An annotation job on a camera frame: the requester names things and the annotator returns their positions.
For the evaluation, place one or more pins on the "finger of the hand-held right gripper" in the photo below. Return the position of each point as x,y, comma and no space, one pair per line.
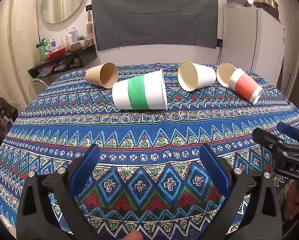
287,129
269,137

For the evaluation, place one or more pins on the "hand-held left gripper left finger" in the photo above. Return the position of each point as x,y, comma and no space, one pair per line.
85,168

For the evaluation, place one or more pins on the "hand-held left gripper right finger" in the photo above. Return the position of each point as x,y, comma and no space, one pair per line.
215,168

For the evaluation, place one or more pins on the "white cup with red band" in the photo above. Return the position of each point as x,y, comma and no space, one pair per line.
247,86

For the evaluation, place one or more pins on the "small white paper cup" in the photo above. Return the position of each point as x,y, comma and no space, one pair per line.
224,73

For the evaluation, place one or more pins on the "plain white paper cup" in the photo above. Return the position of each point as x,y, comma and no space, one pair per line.
199,76

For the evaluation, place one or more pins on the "brown paper cup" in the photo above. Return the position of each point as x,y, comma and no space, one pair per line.
99,76

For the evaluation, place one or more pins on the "white cup with green band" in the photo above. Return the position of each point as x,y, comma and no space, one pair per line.
139,91

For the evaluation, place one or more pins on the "person's right hand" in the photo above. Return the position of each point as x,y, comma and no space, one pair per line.
293,200

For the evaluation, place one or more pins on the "person's left hand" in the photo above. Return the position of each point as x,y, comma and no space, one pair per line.
133,235

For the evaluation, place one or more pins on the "blue patterned tablecloth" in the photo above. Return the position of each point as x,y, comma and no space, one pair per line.
149,135

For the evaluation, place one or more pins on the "clear chair back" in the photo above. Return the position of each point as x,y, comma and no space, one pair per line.
37,87

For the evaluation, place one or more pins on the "white refrigerator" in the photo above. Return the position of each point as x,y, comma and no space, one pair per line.
252,37

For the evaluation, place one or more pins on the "red plastic container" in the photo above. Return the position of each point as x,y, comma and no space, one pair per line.
56,54

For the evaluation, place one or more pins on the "green plastic bottle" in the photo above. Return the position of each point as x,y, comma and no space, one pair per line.
43,48

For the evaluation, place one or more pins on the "small potted plant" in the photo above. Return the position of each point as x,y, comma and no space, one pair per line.
82,41

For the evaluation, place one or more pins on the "metal pot with lid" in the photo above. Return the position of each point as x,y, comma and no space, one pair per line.
264,0

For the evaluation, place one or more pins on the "white pump bottle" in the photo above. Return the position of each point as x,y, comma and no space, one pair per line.
74,35

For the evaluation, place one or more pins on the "wooden hair brush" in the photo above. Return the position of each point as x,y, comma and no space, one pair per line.
89,26

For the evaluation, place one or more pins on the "beige curtain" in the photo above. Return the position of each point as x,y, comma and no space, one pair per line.
17,37

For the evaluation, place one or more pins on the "dark grey cloth cover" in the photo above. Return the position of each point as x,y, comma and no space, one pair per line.
154,17

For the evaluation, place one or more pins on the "black wall shelf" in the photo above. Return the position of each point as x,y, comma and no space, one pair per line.
87,52

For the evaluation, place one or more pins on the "oval wall mirror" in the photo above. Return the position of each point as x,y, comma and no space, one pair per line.
62,0

